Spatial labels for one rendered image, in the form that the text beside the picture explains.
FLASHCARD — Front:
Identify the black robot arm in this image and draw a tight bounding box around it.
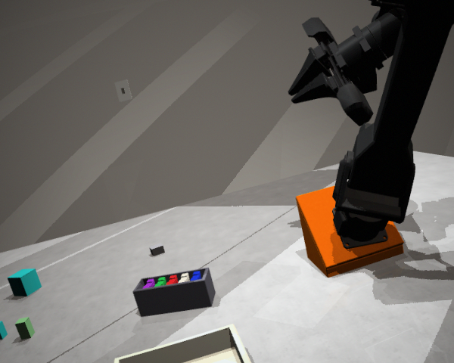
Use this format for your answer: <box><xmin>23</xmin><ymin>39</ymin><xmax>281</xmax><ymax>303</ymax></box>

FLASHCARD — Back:
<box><xmin>332</xmin><ymin>0</ymin><xmax>454</xmax><ymax>249</ymax></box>

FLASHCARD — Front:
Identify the green fuse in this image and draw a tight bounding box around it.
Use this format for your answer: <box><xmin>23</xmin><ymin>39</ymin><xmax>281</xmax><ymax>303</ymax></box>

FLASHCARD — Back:
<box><xmin>155</xmin><ymin>277</ymin><xmax>166</xmax><ymax>287</ymax></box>

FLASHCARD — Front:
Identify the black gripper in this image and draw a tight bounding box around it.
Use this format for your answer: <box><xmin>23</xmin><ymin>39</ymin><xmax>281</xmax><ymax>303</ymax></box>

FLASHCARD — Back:
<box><xmin>288</xmin><ymin>17</ymin><xmax>387</xmax><ymax>127</ymax></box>

